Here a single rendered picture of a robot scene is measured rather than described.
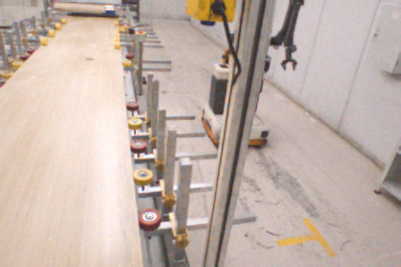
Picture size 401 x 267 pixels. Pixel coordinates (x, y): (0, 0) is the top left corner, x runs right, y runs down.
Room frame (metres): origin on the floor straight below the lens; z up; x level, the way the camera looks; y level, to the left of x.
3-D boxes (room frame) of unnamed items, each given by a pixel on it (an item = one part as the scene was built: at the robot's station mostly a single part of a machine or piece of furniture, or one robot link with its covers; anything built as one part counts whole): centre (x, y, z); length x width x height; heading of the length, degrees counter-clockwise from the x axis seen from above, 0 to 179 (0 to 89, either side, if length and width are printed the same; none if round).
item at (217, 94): (3.28, -0.25, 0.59); 0.55 x 0.34 x 0.83; 108
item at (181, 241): (0.78, 0.07, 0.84); 0.14 x 0.06 x 0.05; 19
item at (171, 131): (1.00, 0.14, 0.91); 0.04 x 0.04 x 0.48; 19
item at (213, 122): (3.19, -0.28, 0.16); 0.67 x 0.64 x 0.25; 18
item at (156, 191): (1.06, 0.06, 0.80); 0.43 x 0.03 x 0.04; 109
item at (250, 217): (0.83, -0.02, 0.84); 0.43 x 0.03 x 0.04; 109
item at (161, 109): (1.23, 0.22, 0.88); 0.04 x 0.04 x 0.48; 19
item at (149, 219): (0.76, 0.17, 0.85); 0.08 x 0.08 x 0.11
